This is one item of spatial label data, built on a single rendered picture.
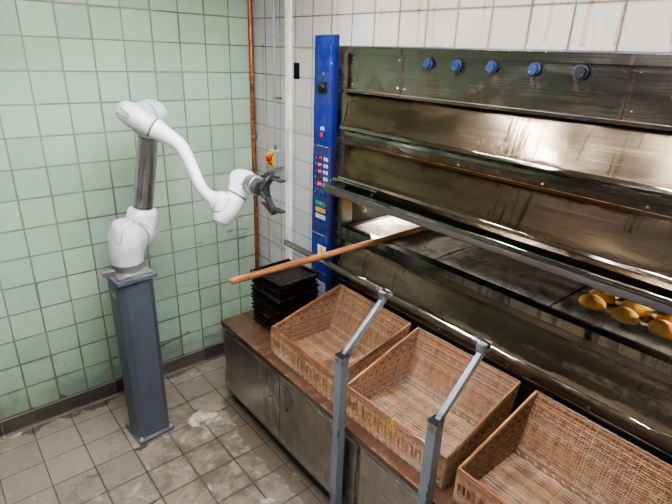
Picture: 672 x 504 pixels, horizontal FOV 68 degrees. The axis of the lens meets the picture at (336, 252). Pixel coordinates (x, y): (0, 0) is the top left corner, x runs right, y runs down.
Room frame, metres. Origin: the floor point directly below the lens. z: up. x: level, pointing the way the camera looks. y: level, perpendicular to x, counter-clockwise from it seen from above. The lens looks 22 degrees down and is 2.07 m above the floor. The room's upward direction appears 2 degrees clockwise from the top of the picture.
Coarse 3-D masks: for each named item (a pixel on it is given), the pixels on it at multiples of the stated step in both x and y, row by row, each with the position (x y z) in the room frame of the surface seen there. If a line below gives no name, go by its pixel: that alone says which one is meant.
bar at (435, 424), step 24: (288, 240) 2.35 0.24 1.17; (360, 336) 1.73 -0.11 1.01; (336, 360) 1.67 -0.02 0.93; (480, 360) 1.43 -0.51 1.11; (336, 384) 1.67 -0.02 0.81; (456, 384) 1.39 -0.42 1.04; (336, 408) 1.66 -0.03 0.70; (336, 432) 1.66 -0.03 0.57; (432, 432) 1.30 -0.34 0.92; (336, 456) 1.65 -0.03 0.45; (432, 456) 1.29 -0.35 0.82; (336, 480) 1.65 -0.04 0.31; (432, 480) 1.30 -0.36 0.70
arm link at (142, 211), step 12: (156, 108) 2.41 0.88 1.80; (144, 144) 2.42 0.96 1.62; (156, 144) 2.46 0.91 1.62; (144, 156) 2.42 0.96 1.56; (156, 156) 2.47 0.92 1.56; (144, 168) 2.42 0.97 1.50; (144, 180) 2.43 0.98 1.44; (144, 192) 2.43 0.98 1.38; (144, 204) 2.43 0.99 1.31; (132, 216) 2.40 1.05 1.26; (144, 216) 2.41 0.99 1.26; (156, 216) 2.47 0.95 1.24; (144, 228) 2.38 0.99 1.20; (156, 228) 2.47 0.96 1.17
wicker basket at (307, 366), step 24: (336, 288) 2.50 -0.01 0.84; (312, 312) 2.40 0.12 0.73; (336, 312) 2.49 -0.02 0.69; (360, 312) 2.36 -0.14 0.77; (384, 312) 2.25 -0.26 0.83; (288, 336) 2.31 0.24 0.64; (312, 336) 2.39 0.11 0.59; (336, 336) 2.40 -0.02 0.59; (384, 336) 2.20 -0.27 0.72; (288, 360) 2.12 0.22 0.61; (312, 360) 1.96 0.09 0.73; (360, 360) 1.91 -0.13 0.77; (312, 384) 1.96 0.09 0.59
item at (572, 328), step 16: (400, 256) 2.25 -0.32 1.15; (416, 256) 2.19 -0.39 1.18; (432, 272) 2.09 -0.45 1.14; (448, 272) 2.02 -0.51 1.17; (464, 272) 2.02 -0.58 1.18; (480, 288) 1.89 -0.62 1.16; (496, 288) 1.87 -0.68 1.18; (512, 304) 1.78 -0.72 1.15; (528, 304) 1.73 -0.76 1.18; (544, 304) 1.74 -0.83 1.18; (544, 320) 1.67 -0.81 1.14; (560, 320) 1.63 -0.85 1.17; (576, 320) 1.62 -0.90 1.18; (592, 336) 1.53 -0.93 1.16; (608, 336) 1.51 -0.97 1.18; (624, 352) 1.45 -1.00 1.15; (640, 352) 1.42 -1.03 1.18; (656, 352) 1.42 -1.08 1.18; (656, 368) 1.37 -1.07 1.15
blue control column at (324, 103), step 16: (320, 48) 2.71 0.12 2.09; (336, 48) 2.63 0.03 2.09; (320, 64) 2.70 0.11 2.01; (336, 64) 2.63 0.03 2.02; (320, 80) 2.70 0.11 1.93; (336, 80) 2.63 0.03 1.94; (320, 96) 2.70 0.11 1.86; (336, 96) 2.64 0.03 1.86; (320, 112) 2.70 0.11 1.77; (336, 112) 2.64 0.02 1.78; (336, 128) 2.64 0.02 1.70; (320, 144) 2.69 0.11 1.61; (320, 224) 2.68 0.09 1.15; (320, 240) 2.68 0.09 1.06; (320, 272) 2.67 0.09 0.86
